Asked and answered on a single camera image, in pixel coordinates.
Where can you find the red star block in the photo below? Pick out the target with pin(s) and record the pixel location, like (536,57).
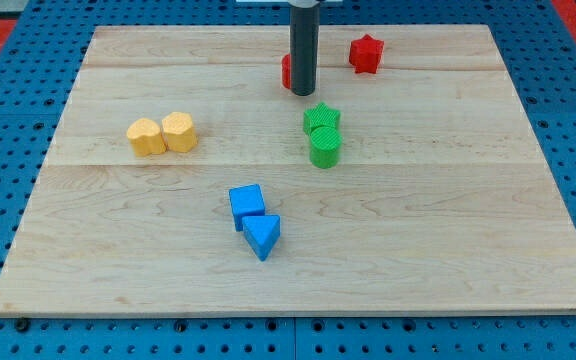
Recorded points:
(365,54)

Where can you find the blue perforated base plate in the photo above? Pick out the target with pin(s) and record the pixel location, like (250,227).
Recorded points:
(38,65)

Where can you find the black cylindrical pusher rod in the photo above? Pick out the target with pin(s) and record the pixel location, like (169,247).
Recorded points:
(304,31)

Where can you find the blue triangle block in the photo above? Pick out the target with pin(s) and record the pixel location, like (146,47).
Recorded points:
(262,233)

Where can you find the red circle block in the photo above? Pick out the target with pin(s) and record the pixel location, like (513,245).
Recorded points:
(286,71)

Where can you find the wooden board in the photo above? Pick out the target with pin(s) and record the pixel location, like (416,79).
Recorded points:
(441,203)

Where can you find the blue cube block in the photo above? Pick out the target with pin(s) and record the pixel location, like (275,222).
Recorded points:
(246,201)

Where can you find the yellow heart block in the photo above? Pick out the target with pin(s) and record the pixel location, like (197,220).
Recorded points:
(145,137)

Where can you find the green star block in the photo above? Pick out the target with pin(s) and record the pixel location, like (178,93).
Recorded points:
(320,116)

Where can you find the green circle block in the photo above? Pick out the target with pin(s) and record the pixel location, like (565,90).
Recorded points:
(325,144)

